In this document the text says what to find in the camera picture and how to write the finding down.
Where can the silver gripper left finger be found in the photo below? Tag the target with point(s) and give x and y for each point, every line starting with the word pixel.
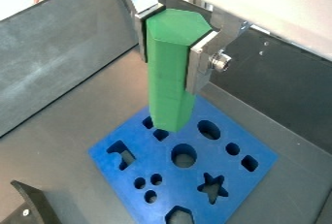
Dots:
pixel 142 9

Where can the grey left barrier panel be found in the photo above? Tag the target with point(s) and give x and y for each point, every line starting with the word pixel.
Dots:
pixel 54 45

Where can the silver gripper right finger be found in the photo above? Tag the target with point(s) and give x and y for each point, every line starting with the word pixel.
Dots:
pixel 206 55

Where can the black curved bracket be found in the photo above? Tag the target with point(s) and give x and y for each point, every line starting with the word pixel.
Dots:
pixel 35 211

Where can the blue shape sorter board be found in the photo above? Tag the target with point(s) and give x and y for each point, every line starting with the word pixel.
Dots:
pixel 198 171

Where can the dark right barrier panel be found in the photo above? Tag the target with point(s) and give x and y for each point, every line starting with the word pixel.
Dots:
pixel 283 81

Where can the green hexagonal prism block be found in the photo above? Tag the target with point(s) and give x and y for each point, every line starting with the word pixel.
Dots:
pixel 172 32

